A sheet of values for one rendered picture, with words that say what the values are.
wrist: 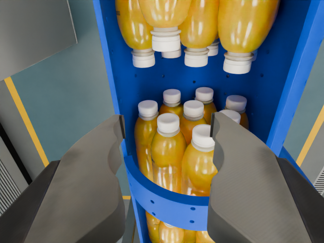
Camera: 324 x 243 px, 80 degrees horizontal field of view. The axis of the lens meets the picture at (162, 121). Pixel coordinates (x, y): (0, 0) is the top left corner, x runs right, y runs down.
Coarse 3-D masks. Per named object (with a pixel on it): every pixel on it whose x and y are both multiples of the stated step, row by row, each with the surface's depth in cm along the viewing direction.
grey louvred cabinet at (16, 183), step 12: (0, 132) 174; (0, 144) 169; (12, 144) 186; (0, 156) 169; (12, 156) 187; (0, 168) 169; (12, 168) 182; (24, 168) 202; (0, 180) 169; (12, 180) 181; (24, 180) 197; (0, 192) 169; (12, 192) 182; (0, 204) 169
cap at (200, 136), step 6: (198, 126) 31; (204, 126) 31; (210, 126) 31; (192, 132) 30; (198, 132) 29; (204, 132) 29; (192, 138) 30; (198, 138) 29; (204, 138) 28; (210, 138) 28; (198, 144) 29; (204, 144) 29; (210, 144) 29
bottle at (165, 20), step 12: (144, 0) 22; (156, 0) 22; (168, 0) 22; (180, 0) 22; (144, 12) 24; (156, 12) 23; (168, 12) 22; (180, 12) 23; (156, 24) 24; (168, 24) 24; (180, 24) 25; (156, 36) 26; (168, 36) 25
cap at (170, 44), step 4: (152, 36) 26; (176, 36) 25; (152, 40) 26; (156, 40) 26; (160, 40) 25; (164, 40) 25; (168, 40) 25; (172, 40) 25; (176, 40) 26; (152, 44) 27; (156, 44) 26; (160, 44) 25; (164, 44) 25; (168, 44) 25; (172, 44) 25; (176, 44) 26; (152, 48) 27; (156, 48) 26; (160, 48) 26; (164, 48) 26; (168, 48) 26; (172, 48) 26; (176, 48) 26
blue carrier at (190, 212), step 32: (96, 0) 23; (288, 0) 29; (320, 0) 16; (288, 32) 29; (320, 32) 18; (128, 64) 36; (160, 64) 43; (256, 64) 37; (288, 64) 30; (128, 96) 38; (160, 96) 46; (192, 96) 48; (224, 96) 45; (256, 96) 39; (288, 96) 20; (128, 128) 40; (256, 128) 41; (288, 128) 26; (128, 160) 35; (160, 192) 29; (192, 224) 30
